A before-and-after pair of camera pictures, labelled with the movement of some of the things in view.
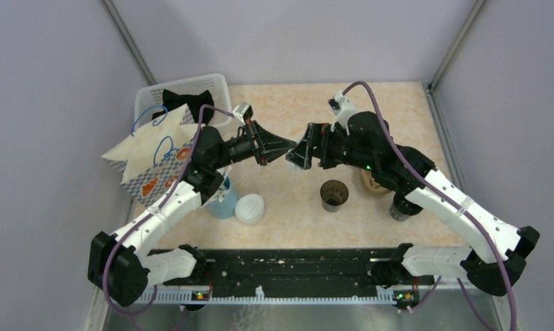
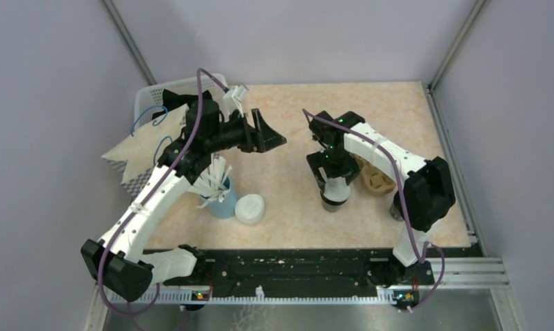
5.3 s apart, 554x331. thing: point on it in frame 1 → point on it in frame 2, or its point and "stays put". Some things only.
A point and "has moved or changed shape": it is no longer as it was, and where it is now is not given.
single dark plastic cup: (333, 193) has moved or changed shape
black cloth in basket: (194, 102) stays put
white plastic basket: (149, 97) stays put
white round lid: (249, 208) stays put
